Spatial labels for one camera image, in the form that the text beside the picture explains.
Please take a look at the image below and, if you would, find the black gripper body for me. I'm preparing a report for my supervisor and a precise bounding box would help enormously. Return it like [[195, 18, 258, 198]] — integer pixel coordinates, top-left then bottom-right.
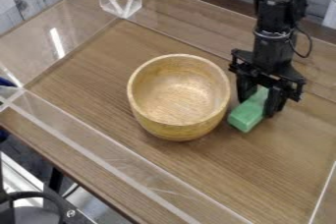
[[228, 29, 306, 101]]

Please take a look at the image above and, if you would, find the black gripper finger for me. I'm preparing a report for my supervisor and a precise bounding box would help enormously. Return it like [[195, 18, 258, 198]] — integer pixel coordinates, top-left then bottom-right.
[[236, 75, 258, 103], [264, 86, 288, 118]]

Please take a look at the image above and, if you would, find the green rectangular block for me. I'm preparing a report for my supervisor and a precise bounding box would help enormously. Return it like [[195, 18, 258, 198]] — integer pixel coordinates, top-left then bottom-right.
[[227, 87, 268, 133]]

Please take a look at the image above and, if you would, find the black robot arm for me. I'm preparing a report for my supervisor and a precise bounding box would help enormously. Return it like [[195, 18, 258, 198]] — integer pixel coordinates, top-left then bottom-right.
[[230, 0, 307, 117]]

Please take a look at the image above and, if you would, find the brown wooden bowl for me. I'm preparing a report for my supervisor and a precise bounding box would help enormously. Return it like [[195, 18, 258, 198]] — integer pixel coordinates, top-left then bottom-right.
[[126, 54, 231, 141]]

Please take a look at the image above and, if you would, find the black table leg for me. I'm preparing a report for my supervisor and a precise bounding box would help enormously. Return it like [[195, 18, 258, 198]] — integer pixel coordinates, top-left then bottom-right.
[[48, 168, 64, 194]]

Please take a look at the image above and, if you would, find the black cable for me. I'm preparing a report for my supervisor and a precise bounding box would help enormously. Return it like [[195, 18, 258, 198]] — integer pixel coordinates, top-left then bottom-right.
[[288, 25, 314, 59]]

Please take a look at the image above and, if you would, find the clear acrylic corner bracket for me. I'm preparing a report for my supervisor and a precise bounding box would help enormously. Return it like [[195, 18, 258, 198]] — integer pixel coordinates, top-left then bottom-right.
[[99, 0, 142, 19]]

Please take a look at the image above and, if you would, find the clear acrylic wall panel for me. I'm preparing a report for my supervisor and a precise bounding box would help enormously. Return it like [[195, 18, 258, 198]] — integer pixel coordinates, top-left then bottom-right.
[[0, 85, 252, 224]]

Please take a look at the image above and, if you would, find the grey metal bracket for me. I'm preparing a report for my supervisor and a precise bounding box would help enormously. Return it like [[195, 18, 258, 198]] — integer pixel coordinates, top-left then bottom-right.
[[42, 197, 98, 224]]

